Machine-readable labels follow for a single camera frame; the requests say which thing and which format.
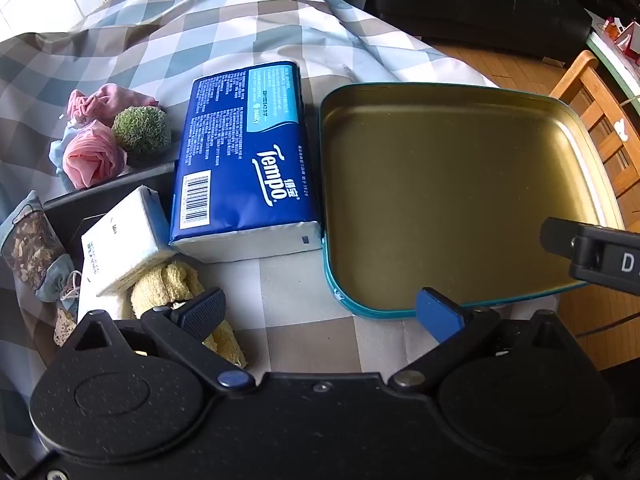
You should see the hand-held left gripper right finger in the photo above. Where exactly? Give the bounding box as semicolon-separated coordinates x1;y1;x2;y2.
387;287;583;393

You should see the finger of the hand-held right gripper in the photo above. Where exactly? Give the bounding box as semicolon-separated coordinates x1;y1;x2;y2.
540;217;583;262

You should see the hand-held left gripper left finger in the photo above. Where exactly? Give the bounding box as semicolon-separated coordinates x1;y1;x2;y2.
59;287;256;396

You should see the yellow towel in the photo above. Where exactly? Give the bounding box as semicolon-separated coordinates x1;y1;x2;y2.
130;260;248;367

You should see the small white tissue pack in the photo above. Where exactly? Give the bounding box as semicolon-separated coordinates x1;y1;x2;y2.
81;185;176;297

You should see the gold tin tray teal rim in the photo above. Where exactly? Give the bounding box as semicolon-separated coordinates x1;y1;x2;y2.
317;81;626;320

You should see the blue tissue pack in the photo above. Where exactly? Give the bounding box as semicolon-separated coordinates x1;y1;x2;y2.
167;60;323;265

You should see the black tray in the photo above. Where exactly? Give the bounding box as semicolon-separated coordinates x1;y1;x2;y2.
42;162;177;322

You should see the pink satin rose cloth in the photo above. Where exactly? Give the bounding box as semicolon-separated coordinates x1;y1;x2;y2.
64;120;128;191

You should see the green fuzzy ball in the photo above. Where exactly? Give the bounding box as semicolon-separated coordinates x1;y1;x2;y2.
111;106;172;157

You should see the pink fleece cloth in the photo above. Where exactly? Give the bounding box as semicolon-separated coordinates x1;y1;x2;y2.
64;83;162;128

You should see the cork piece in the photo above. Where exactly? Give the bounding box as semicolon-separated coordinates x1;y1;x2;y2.
54;307;79;348

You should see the wooden chair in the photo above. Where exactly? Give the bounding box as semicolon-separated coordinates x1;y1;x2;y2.
548;50;640;235

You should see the dried flower sachet bag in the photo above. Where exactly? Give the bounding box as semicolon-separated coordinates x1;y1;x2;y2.
0;190;77;306

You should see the white table green edge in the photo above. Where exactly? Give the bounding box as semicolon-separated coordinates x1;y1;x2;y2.
585;10;640;108

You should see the light blue cloth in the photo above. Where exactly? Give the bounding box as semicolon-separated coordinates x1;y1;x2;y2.
48;127;81;177

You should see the black sofa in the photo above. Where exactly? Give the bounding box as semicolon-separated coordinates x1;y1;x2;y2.
365;0;593;63

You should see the blue and brown checked blanket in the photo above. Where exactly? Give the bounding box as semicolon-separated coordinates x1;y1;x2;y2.
0;0;503;476

